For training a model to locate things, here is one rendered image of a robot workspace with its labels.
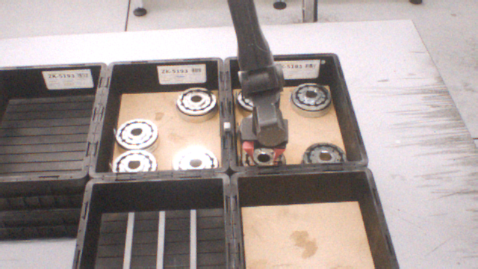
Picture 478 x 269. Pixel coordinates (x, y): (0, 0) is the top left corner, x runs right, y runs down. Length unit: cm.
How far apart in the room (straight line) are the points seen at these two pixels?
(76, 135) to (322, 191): 63
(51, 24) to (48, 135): 203
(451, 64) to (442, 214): 176
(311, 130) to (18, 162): 72
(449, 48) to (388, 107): 159
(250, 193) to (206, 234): 13
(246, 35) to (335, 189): 41
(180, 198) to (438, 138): 79
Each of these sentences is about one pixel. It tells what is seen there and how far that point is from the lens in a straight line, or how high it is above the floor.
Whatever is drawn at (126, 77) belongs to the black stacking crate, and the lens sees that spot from 151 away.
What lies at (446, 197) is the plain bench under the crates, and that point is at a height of 70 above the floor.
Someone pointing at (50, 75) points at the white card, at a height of 91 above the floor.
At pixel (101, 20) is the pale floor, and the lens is 341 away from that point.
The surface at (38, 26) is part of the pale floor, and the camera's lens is 347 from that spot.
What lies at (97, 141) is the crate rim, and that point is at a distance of 129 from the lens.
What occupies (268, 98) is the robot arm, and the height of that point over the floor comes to 109.
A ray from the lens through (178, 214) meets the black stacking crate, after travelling 125.
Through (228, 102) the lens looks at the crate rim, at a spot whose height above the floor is 92.
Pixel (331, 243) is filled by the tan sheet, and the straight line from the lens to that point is 121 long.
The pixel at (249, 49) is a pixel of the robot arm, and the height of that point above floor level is 120.
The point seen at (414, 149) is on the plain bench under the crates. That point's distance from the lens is 161.
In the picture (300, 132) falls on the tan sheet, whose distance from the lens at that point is 141.
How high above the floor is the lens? 182
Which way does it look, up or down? 45 degrees down
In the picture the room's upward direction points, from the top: 1 degrees counter-clockwise
